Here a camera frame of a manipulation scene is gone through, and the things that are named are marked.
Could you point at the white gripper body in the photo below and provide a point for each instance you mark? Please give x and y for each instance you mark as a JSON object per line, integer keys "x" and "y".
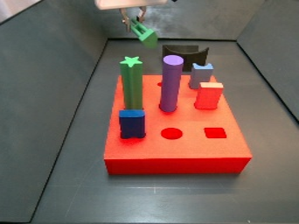
{"x": 118, "y": 4}

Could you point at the black curved fixture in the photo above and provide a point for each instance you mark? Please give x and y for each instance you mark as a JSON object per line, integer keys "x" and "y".
{"x": 192, "y": 54}

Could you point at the green star peg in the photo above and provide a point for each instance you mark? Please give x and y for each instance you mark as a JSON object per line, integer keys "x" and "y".
{"x": 132, "y": 71}

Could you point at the light blue grey peg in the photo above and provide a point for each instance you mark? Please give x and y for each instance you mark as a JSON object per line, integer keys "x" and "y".
{"x": 201, "y": 74}

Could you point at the red peg board base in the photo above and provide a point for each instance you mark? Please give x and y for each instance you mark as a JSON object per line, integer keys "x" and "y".
{"x": 189, "y": 141}

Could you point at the red rectangular peg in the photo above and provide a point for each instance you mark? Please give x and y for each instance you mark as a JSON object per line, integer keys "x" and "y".
{"x": 209, "y": 95}

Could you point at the purple cylinder peg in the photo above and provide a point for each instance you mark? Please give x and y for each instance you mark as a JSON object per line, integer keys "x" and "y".
{"x": 173, "y": 70}

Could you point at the dark blue peg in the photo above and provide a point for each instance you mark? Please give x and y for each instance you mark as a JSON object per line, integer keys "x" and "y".
{"x": 133, "y": 123}

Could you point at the green three prong object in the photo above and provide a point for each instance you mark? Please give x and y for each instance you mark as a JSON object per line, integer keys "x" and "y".
{"x": 146, "y": 35}

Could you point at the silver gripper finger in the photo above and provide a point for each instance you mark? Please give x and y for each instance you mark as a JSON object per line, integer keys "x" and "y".
{"x": 141, "y": 16}
{"x": 126, "y": 20}

